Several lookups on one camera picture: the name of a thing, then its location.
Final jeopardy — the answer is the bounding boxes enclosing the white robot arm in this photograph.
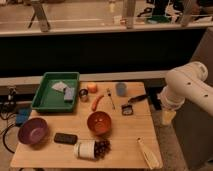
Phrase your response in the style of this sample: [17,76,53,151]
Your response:
[158,61,213,125]

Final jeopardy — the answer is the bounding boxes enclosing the red bowl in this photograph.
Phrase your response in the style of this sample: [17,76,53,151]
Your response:
[87,111,112,136]

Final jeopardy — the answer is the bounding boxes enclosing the purple bowl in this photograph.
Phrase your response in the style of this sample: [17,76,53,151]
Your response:
[18,118,48,145]

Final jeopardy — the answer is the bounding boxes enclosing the orange round fruit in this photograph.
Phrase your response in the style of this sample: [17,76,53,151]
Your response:
[87,82,98,93]

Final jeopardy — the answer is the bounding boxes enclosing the orange carrot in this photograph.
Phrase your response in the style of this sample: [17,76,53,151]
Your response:
[91,94,104,111]

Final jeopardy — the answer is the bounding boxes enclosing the small metal cup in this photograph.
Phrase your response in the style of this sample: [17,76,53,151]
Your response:
[79,89,89,102]

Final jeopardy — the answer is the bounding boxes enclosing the grey blue sponge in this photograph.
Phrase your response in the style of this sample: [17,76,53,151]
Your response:
[64,87,74,102]

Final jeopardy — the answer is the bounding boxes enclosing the white cloth in tray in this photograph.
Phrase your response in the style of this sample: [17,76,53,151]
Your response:
[52,81,67,92]

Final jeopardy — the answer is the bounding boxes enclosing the green plastic tray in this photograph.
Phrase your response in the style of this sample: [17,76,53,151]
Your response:
[31,72,79,113]

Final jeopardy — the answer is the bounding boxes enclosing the dark grapes bunch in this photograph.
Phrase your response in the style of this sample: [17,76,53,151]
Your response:
[94,140,111,159]

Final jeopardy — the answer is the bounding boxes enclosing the black rectangular remote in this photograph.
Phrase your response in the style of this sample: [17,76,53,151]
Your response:
[54,133,78,145]

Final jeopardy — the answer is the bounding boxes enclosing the white jar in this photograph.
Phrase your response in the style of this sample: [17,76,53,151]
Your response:
[74,140,95,159]

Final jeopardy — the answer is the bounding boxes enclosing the beige corn cob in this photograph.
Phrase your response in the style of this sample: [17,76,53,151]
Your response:
[137,138,160,169]

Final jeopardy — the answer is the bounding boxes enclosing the blue box on floor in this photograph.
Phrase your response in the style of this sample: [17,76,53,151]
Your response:
[15,108,31,126]

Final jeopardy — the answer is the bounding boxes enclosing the black cables on floor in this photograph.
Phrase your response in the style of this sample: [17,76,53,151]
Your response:
[0,99,21,155]

